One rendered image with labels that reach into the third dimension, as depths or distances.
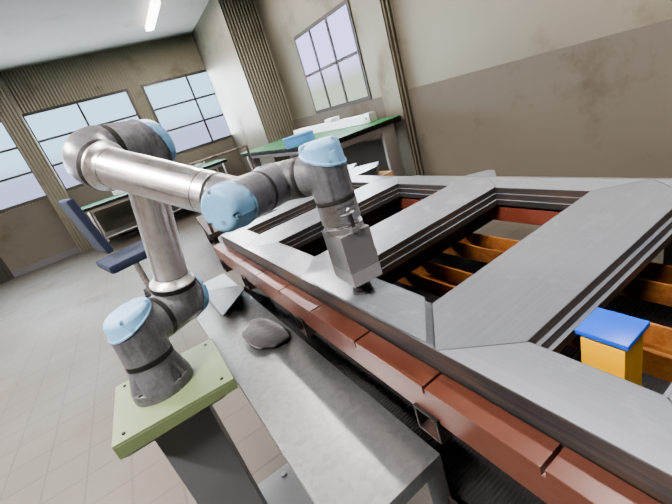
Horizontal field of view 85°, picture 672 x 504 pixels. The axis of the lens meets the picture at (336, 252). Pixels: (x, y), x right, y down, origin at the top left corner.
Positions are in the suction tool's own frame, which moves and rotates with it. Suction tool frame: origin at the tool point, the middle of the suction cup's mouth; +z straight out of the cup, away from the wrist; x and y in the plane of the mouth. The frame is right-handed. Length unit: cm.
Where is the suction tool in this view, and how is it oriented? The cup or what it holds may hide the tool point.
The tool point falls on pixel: (364, 294)
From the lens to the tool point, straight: 75.9
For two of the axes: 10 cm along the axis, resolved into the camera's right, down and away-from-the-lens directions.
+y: -4.4, -2.2, 8.7
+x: -8.5, 4.1, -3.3
